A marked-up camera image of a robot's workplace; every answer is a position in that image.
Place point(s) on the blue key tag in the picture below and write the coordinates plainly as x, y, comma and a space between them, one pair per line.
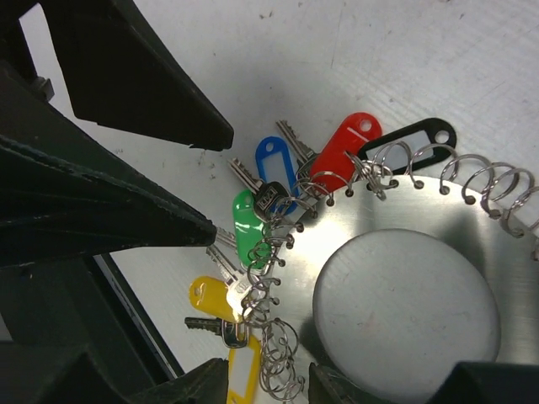
274, 163

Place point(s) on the green key tag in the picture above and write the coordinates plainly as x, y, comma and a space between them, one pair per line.
248, 232

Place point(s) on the yellow key tag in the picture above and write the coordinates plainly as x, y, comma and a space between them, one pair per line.
209, 295
243, 372

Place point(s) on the red key tag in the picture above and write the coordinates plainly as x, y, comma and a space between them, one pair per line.
333, 168

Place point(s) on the silver key on disc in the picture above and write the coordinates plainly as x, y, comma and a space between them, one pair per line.
265, 195

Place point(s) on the black key tag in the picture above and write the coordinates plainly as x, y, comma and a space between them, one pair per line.
430, 131

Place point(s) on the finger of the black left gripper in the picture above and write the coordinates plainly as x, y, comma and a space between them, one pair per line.
120, 75
63, 195

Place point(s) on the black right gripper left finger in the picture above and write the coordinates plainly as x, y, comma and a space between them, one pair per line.
111, 370

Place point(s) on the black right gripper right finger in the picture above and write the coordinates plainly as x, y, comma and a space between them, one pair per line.
467, 382

